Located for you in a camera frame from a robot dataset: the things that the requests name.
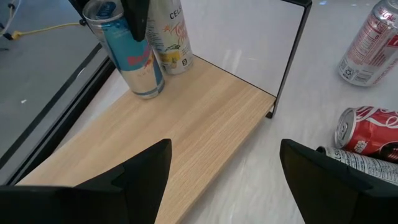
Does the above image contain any wooden shelf with black frame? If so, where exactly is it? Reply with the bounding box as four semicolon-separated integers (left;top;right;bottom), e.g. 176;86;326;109
15;0;313;224

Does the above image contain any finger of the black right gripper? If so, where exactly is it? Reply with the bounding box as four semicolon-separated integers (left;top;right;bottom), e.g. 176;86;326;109
68;0;93;19
121;0;150;42

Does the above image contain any white Celsius can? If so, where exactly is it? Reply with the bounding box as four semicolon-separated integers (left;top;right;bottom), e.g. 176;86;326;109
316;146;398;187
145;0;194;75

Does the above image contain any black table frame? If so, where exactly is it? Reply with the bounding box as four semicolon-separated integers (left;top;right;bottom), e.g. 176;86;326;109
0;43;116;187

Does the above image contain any silver Diet Coke can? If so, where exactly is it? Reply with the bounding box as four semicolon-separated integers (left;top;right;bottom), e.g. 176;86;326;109
338;0;398;87

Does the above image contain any yellow cable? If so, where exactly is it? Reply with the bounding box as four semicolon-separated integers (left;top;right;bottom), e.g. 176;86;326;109
11;21;85;40

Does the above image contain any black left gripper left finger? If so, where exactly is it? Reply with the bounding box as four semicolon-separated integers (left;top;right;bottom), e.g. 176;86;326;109
0;138;173;224

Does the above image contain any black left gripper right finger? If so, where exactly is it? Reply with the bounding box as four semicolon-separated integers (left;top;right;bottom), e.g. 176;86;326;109
279;138;398;224

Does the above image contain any blue silver Red Bull can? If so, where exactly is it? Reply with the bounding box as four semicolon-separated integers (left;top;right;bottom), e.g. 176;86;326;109
82;0;165;100

